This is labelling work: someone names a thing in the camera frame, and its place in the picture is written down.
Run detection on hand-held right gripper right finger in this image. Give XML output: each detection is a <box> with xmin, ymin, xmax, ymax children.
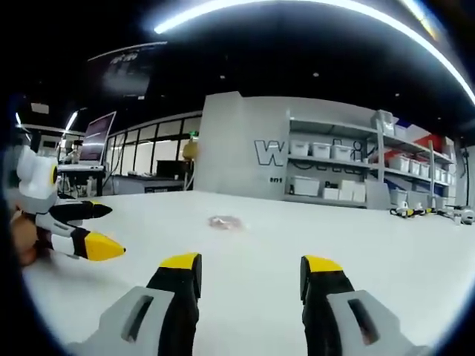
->
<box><xmin>299</xmin><ymin>254</ymin><xmax>432</xmax><ymax>356</ymax></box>

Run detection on yellow rounded object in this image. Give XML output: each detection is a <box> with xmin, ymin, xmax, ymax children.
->
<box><xmin>182</xmin><ymin>139</ymin><xmax>200</xmax><ymax>162</ymax></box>

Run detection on white round device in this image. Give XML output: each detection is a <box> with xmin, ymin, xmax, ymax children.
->
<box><xmin>452</xmin><ymin>206</ymin><xmax>475</xmax><ymax>226</ymax></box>

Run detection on long curved ceiling light strip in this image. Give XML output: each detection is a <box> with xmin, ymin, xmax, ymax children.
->
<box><xmin>153</xmin><ymin>0</ymin><xmax>475</xmax><ymax>102</ymax></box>

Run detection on black monitor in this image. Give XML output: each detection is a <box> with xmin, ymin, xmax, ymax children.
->
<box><xmin>155</xmin><ymin>159</ymin><xmax>186</xmax><ymax>179</ymax></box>

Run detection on grey metal shelving unit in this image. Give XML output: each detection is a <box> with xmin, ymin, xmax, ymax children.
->
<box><xmin>284</xmin><ymin>109</ymin><xmax>458</xmax><ymax>211</ymax></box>

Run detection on spare gripper with yellow tips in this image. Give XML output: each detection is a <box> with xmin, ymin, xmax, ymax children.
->
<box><xmin>388</xmin><ymin>201</ymin><xmax>436</xmax><ymax>220</ymax></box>

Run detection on tilted display screen on stand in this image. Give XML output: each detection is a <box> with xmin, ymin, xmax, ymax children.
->
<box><xmin>79</xmin><ymin>111</ymin><xmax>117</xmax><ymax>165</ymax></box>

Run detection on clear resealable bag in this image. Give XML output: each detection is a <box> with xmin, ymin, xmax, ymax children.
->
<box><xmin>206</xmin><ymin>214</ymin><xmax>247</xmax><ymax>232</ymax></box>

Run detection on dark hanging ceiling screen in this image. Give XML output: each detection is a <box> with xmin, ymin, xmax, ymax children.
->
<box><xmin>87</xmin><ymin>40</ymin><xmax>168</xmax><ymax>99</ymax></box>

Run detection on person's left hand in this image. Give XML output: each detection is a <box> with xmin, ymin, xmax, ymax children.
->
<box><xmin>8</xmin><ymin>208</ymin><xmax>53</xmax><ymax>266</ymax></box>

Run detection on short ceiling light strip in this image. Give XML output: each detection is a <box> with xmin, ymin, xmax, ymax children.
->
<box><xmin>65</xmin><ymin>106</ymin><xmax>88</xmax><ymax>131</ymax></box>

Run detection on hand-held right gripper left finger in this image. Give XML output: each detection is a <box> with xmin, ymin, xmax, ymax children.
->
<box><xmin>65</xmin><ymin>252</ymin><xmax>203</xmax><ymax>356</ymax></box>

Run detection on rows of white storage bins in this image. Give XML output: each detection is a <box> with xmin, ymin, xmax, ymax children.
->
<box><xmin>289</xmin><ymin>111</ymin><xmax>456</xmax><ymax>203</ymax></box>

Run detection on dark office desk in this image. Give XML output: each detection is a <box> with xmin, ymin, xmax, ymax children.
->
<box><xmin>110</xmin><ymin>173</ymin><xmax>187</xmax><ymax>196</ymax></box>

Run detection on grey lettered partition panel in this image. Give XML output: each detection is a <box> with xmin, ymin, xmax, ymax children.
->
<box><xmin>193</xmin><ymin>92</ymin><xmax>291</xmax><ymax>198</ymax></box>

